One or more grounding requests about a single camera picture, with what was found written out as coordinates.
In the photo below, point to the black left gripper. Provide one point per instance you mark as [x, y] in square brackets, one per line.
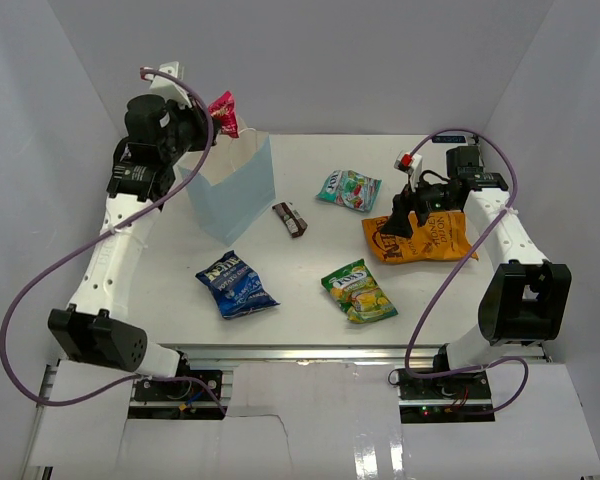
[196, 117]

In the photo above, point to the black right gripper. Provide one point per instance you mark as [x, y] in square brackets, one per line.
[399, 224]

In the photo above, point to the small red snack packet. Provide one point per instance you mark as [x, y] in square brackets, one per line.
[223, 110]

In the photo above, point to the brown chocolate bar wrapper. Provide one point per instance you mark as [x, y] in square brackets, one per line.
[293, 221]

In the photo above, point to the blue Kettle chips bag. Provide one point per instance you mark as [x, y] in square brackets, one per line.
[235, 287]

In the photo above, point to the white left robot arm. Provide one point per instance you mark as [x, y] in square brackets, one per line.
[94, 327]

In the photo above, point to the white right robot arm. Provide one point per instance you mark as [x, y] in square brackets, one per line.
[526, 298]

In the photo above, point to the teal Fox's mint candy bag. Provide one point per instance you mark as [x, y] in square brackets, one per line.
[350, 189]

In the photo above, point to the orange Kettle chips bag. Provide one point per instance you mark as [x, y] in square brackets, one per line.
[442, 238]

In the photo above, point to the green Fox's candy bag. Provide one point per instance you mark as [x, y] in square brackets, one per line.
[355, 290]

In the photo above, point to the light blue paper bag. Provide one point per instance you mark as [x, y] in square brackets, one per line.
[235, 185]

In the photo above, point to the white front cover sheet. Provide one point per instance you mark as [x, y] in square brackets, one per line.
[327, 421]

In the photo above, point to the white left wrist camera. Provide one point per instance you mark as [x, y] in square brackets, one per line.
[166, 87]

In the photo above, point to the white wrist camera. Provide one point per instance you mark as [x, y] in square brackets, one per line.
[166, 87]
[411, 164]

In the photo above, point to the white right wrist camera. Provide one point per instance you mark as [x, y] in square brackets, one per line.
[411, 164]

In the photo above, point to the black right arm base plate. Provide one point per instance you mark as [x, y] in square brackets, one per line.
[470, 386]

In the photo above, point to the aluminium front frame rail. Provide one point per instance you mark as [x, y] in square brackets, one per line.
[292, 353]

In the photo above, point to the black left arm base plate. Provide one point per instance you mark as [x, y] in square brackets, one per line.
[181, 391]

